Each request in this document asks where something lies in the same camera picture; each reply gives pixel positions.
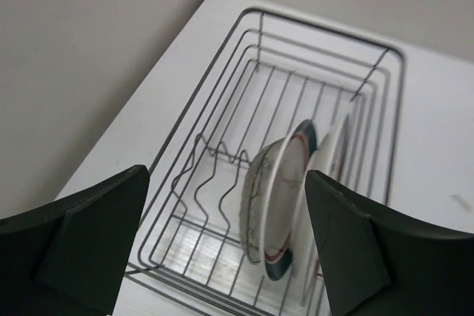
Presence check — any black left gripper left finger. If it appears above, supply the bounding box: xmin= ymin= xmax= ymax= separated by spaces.
xmin=1 ymin=165 xmax=150 ymax=315

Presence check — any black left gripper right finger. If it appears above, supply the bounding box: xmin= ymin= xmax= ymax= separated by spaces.
xmin=304 ymin=170 xmax=473 ymax=315

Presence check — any green red ring plate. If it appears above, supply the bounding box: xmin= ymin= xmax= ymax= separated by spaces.
xmin=258 ymin=119 xmax=318 ymax=281

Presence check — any orange sunburst plate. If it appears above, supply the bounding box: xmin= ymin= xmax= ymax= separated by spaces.
xmin=290 ymin=114 xmax=350 ymax=306

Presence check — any clear glass plate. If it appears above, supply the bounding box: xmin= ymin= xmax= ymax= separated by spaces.
xmin=239 ymin=138 xmax=284 ymax=265

